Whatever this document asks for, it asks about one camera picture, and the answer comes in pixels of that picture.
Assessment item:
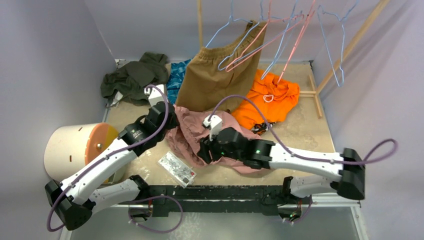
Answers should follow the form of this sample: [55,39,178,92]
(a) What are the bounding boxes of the pink shorts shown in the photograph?
[165,106,271,175]

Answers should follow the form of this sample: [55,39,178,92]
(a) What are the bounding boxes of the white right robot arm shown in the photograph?
[197,127,366,204]

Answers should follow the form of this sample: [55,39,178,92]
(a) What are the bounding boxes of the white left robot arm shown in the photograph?
[44,101,178,232]

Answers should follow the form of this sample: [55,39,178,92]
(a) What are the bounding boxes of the blue patterned shorts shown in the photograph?
[165,59,191,104]

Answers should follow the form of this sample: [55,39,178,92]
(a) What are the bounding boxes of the camouflage patterned shorts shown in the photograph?
[250,122,276,136]

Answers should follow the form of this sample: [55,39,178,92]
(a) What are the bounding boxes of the dark green shorts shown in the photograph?
[100,52,169,106]

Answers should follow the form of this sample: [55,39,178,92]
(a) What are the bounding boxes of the tan khaki shorts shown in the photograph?
[175,28,266,112]

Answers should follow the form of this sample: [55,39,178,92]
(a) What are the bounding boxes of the orange shorts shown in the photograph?
[231,69,300,130]

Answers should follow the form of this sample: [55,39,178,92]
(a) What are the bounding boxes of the light blue hanger holding shorts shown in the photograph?
[204,0,263,49]

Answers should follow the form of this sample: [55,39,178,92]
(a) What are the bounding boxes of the light blue hanger middle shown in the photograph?
[260,0,299,80]

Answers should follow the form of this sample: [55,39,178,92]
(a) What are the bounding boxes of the clear plastic packet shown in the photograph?
[157,151,197,188]

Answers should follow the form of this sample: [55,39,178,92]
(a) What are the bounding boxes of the white cylindrical bin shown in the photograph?
[44,124,89,182]

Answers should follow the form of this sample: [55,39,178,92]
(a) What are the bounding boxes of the wooden clothes rack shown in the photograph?
[196,0,392,119]

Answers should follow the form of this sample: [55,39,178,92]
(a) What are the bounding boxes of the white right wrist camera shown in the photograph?
[202,114,223,141]

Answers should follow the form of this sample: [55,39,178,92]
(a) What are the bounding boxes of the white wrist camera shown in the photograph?
[144,84,168,107]
[202,114,223,141]

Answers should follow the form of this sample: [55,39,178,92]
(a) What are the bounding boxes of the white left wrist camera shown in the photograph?
[144,84,168,107]

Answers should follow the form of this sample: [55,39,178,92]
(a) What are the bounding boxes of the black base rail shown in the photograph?
[128,185,298,217]

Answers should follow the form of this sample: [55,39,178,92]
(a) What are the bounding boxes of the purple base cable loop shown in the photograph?
[127,193,184,234]

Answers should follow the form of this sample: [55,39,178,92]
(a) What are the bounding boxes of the light blue wire hanger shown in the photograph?
[208,1,266,71]

